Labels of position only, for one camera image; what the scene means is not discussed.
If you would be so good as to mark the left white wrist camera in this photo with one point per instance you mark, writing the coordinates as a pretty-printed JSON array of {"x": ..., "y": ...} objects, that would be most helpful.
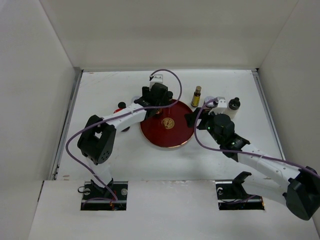
[{"x": 156, "y": 78}]

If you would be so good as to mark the black cap white bottle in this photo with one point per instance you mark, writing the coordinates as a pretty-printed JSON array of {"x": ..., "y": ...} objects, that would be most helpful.
[{"x": 233, "y": 107}]

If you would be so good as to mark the white lid jar left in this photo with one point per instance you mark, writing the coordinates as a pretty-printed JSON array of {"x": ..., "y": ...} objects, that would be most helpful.
[{"x": 135, "y": 98}]

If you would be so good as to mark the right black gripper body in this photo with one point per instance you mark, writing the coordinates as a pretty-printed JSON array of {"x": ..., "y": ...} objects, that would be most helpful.
[{"x": 207, "y": 123}]

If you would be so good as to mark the white lid jar right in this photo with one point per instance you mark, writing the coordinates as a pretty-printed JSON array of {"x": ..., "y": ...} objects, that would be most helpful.
[{"x": 210, "y": 102}]

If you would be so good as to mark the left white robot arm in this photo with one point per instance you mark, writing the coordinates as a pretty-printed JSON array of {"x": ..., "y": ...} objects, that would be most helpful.
[{"x": 96, "y": 144}]

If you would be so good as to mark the black cap spice bottle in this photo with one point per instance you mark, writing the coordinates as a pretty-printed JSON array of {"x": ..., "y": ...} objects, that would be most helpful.
[
  {"x": 169, "y": 98},
  {"x": 122, "y": 105}
]

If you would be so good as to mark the red round tray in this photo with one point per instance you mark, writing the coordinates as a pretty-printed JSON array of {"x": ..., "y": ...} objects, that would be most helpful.
[{"x": 170, "y": 130}]

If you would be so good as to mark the white lid jar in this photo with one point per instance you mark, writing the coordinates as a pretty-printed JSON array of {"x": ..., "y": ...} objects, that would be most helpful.
[
  {"x": 210, "y": 102},
  {"x": 135, "y": 98}
]

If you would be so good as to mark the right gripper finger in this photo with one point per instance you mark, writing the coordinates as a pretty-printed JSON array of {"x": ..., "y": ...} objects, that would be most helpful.
[
  {"x": 202, "y": 112},
  {"x": 191, "y": 119}
]

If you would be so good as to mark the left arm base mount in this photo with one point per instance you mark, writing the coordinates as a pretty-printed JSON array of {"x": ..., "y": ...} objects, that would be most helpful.
[{"x": 96, "y": 198}]

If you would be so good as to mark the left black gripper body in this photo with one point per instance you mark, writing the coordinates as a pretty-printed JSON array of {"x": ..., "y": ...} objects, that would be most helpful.
[{"x": 162, "y": 102}]

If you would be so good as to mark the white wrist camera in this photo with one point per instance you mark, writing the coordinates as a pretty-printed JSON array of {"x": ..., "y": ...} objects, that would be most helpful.
[
  {"x": 219, "y": 105},
  {"x": 156, "y": 78}
]

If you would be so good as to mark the yellow label oil bottle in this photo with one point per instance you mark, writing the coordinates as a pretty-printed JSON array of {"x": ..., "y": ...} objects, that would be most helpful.
[{"x": 196, "y": 97}]

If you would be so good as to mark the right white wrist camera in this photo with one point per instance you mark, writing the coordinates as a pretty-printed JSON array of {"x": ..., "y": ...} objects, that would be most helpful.
[{"x": 219, "y": 105}]

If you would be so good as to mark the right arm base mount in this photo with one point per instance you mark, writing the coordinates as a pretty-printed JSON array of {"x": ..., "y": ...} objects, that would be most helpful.
[{"x": 231, "y": 195}]

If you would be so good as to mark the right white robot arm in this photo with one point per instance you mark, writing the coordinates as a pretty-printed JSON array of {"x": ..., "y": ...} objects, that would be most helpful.
[{"x": 295, "y": 186}]

